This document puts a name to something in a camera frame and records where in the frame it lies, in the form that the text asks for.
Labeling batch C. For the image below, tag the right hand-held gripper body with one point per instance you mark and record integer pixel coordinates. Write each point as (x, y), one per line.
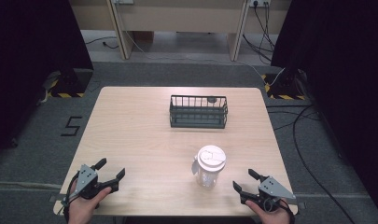
(272, 189)

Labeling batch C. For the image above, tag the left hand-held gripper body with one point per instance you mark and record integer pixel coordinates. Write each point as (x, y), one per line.
(87, 182)

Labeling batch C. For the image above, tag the person's right hand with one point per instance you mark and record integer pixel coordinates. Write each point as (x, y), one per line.
(269, 217)

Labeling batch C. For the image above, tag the person's left hand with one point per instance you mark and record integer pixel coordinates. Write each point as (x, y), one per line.
(84, 210)

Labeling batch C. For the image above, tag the clear cup with white lid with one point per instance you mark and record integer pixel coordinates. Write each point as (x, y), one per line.
(210, 166)

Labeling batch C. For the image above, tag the black stand base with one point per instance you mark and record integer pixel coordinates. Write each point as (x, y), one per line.
(286, 85)
(72, 81)

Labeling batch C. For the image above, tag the black curtain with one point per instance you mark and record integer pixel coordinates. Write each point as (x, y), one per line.
(348, 77)
(28, 62)

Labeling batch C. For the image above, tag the white power strip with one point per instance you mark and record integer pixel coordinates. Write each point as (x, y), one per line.
(123, 1)

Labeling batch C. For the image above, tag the beige wooden desk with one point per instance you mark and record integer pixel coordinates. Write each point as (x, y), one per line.
(180, 15)

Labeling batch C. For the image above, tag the white wall socket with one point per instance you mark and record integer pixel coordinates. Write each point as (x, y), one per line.
(260, 2)

